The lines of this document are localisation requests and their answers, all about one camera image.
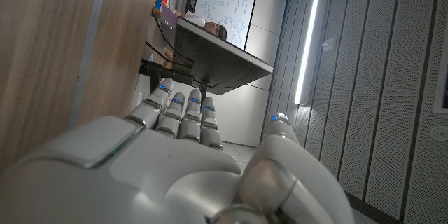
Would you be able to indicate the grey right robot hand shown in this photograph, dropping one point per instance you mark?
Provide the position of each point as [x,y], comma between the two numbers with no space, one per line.
[157,175]

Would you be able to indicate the white flat box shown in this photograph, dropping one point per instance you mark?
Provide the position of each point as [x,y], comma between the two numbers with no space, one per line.
[141,92]

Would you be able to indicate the flat computer monitor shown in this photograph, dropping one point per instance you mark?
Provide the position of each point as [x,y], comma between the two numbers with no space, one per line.
[220,63]

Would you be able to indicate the person in white t-shirt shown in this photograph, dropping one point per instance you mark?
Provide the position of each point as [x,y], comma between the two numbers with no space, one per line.
[217,29]

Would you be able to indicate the silver laptop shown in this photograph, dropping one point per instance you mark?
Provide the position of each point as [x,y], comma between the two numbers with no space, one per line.
[169,17]

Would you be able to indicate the whiteboard with writing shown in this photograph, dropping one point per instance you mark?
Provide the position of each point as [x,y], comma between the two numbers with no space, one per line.
[227,5]

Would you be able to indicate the ceiling light strip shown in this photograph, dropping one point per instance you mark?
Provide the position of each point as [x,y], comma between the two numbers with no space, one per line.
[307,49]

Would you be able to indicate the round white ceiling sensor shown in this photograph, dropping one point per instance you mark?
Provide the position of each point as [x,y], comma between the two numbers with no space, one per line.
[440,133]

